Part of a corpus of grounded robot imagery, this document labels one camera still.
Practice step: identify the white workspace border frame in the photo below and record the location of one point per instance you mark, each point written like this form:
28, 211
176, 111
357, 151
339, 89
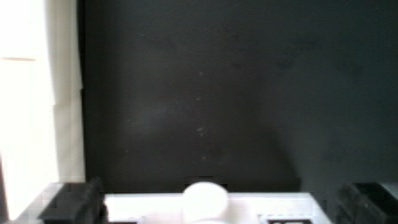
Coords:
41, 135

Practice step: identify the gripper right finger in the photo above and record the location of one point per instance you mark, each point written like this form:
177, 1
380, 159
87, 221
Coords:
368, 203

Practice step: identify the white drawer box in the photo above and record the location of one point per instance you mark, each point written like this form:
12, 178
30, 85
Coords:
206, 205

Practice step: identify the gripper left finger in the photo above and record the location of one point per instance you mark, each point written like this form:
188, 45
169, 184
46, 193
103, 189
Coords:
69, 204

